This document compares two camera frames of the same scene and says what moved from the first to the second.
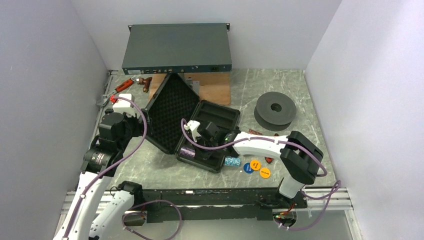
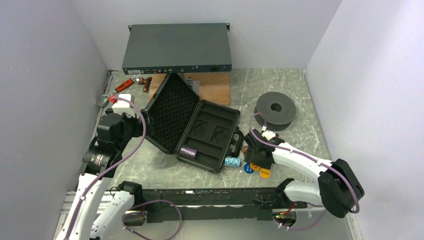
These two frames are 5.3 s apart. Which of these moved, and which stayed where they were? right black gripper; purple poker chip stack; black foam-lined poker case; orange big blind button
Moved: right black gripper
Stayed: black foam-lined poker case; orange big blind button; purple poker chip stack
